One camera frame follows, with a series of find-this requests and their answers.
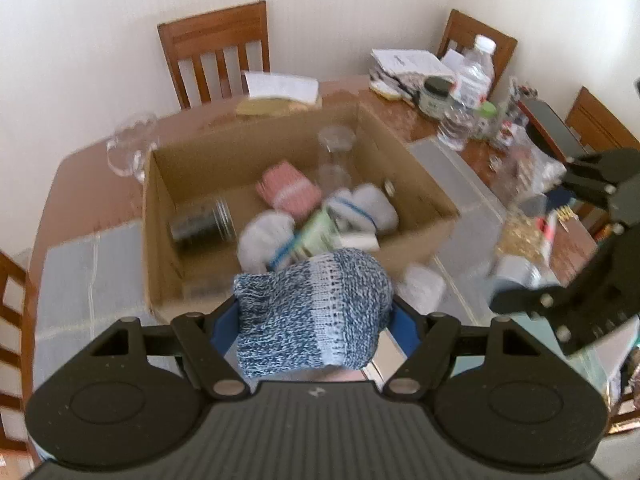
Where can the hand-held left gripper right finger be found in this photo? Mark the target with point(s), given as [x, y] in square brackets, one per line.
[406, 331]

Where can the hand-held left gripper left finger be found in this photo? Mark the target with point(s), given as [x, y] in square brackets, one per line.
[222, 331]

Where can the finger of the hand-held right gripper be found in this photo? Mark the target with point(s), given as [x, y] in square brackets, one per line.
[595, 175]
[600, 300]

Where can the blue knit sock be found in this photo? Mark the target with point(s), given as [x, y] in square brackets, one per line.
[315, 310]

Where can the white sock with blue stripe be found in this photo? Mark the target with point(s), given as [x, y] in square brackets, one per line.
[365, 207]
[262, 240]

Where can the clear jar with black contents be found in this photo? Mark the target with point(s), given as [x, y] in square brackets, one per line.
[200, 222]

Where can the green white tissue pack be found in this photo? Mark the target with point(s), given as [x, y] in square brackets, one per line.
[317, 235]

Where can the cardboard box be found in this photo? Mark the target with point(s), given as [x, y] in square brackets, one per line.
[200, 180]

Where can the pink knit sock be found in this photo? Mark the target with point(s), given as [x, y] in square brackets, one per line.
[287, 187]

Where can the clear plastic jar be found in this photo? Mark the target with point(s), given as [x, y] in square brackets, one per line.
[336, 155]

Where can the wooden chair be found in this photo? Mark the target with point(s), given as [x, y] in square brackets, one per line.
[215, 40]
[15, 340]
[467, 27]
[607, 125]

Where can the black flat tray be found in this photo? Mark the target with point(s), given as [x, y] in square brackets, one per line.
[552, 127]

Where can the clear container with white pieces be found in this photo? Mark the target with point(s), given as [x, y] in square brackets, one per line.
[530, 165]

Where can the red white marker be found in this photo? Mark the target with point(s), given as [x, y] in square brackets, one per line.
[548, 237]

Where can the gold foil packet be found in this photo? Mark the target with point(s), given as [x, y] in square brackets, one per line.
[517, 240]

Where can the small green labelled container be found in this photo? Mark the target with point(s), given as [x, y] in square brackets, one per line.
[485, 120]

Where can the clear water bottle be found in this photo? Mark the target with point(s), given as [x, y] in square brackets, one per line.
[470, 90]

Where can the small jar with dark lid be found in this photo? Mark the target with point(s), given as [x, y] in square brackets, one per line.
[436, 97]

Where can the wine glass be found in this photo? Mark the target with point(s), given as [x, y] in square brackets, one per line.
[131, 145]

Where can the stack of papers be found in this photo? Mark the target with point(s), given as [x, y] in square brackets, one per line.
[410, 67]

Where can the white folded paper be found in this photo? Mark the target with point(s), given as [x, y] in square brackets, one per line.
[282, 86]

